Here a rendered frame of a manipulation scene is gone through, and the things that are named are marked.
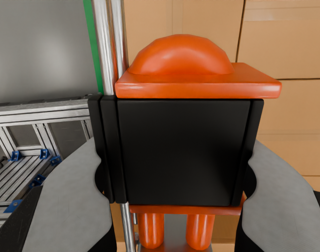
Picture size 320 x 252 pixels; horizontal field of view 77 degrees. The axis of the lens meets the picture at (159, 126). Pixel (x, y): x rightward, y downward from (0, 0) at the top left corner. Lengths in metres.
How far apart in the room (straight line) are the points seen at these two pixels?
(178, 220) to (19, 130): 1.29
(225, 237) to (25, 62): 1.36
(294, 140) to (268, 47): 0.37
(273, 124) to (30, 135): 1.26
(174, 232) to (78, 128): 1.09
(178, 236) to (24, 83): 1.43
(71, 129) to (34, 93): 0.39
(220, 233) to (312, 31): 0.61
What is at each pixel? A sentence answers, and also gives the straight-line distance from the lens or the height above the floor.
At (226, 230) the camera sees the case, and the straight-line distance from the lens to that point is 0.47.
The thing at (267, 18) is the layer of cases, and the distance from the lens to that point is 0.72.
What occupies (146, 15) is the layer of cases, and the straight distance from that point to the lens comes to 0.66.
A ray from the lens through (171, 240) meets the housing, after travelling 0.20.
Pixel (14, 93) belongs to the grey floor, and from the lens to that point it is 1.60.
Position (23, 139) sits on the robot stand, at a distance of 1.45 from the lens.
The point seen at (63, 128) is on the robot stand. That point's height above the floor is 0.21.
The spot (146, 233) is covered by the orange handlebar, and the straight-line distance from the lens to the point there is 0.18.
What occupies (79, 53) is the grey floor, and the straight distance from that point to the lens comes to 1.32.
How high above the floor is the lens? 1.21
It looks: 62 degrees down
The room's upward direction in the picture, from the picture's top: 175 degrees counter-clockwise
